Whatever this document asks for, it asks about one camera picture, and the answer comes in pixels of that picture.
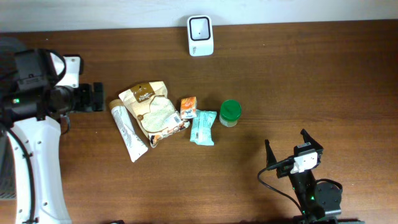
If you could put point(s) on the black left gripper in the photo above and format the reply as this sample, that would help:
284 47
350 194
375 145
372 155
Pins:
86 97

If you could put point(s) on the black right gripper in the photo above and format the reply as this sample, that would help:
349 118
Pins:
270 157

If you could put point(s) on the white tube with brown cap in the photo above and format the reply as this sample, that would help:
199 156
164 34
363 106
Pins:
135 146

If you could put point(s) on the teal snack packet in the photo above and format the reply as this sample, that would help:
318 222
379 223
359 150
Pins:
201 128

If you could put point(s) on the orange tissue packet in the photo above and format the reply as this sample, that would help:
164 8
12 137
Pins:
188 108

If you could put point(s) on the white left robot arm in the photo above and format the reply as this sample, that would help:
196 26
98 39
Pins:
35 150

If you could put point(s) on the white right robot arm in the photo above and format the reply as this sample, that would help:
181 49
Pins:
317 199

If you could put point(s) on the white barcode scanner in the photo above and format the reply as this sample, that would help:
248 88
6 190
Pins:
200 36

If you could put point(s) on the beige brown snack bag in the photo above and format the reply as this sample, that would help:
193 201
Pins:
155 114

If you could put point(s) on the green lid jar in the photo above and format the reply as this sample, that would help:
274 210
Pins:
230 113

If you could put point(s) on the dark grey plastic basket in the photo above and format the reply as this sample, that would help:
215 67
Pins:
9 46

